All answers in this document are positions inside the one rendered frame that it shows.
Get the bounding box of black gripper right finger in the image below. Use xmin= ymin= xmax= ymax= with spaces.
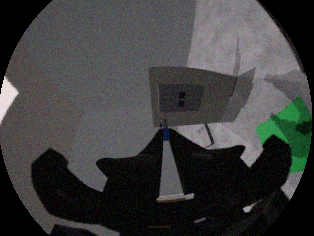
xmin=169 ymin=129 xmax=246 ymax=195

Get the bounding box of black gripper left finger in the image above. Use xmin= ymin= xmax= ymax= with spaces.
xmin=96 ymin=129 xmax=164 ymax=198

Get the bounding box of green flat square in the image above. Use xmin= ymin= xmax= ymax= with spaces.
xmin=255 ymin=95 xmax=313 ymax=174

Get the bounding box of beige panel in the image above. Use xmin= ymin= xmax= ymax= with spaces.
xmin=148 ymin=66 xmax=237 ymax=127

